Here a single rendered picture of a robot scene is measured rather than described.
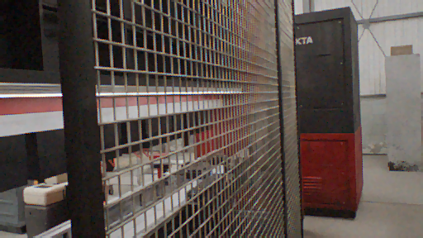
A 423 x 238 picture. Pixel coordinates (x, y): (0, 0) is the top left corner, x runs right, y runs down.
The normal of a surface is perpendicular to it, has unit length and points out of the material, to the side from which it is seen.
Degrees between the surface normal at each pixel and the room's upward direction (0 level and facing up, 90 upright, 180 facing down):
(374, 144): 90
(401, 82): 90
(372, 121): 90
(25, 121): 90
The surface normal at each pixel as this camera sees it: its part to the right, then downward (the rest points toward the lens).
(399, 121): -0.49, 0.07
